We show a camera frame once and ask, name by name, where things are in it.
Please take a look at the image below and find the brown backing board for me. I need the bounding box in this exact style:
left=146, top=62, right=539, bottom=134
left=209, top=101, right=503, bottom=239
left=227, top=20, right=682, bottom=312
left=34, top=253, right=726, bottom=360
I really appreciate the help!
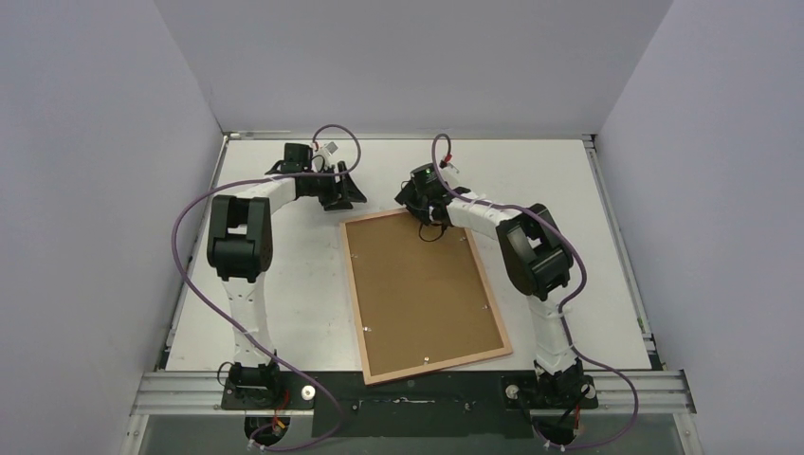
left=345, top=213, right=506, bottom=378

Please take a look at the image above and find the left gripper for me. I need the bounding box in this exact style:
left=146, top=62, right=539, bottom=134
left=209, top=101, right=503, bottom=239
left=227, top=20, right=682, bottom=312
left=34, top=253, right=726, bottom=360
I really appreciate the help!
left=302, top=162, right=366, bottom=210

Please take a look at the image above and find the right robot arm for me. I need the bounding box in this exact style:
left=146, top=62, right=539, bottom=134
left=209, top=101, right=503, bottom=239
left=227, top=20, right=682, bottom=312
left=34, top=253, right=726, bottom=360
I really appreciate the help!
left=394, top=164, right=597, bottom=409

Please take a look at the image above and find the pink wooden photo frame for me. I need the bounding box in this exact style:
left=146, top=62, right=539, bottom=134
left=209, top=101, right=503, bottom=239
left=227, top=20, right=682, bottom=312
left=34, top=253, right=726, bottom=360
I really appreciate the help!
left=338, top=207, right=514, bottom=387

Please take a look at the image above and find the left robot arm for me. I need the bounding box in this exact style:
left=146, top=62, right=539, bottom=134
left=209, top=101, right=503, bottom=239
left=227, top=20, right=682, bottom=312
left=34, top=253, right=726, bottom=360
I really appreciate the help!
left=207, top=142, right=367, bottom=410

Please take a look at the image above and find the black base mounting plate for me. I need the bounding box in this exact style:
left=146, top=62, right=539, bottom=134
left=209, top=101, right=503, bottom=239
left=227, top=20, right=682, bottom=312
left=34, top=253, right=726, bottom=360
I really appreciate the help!
left=219, top=370, right=604, bottom=441

